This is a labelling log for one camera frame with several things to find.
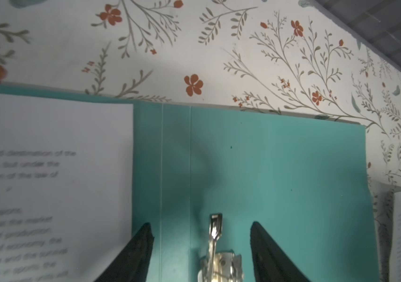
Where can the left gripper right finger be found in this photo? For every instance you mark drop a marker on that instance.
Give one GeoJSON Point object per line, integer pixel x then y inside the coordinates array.
{"type": "Point", "coordinates": [270, 262]}

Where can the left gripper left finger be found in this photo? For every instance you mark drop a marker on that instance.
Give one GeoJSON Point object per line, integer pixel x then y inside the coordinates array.
{"type": "Point", "coordinates": [132, 263]}

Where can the teal paper folder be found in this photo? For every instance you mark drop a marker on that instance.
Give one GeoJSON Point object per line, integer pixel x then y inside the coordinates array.
{"type": "Point", "coordinates": [303, 180]}

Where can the metal folder clip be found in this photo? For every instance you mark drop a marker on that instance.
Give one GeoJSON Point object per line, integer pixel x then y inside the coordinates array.
{"type": "Point", "coordinates": [223, 266]}

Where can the floral table mat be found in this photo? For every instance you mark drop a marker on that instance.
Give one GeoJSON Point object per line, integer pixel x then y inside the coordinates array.
{"type": "Point", "coordinates": [336, 60]}

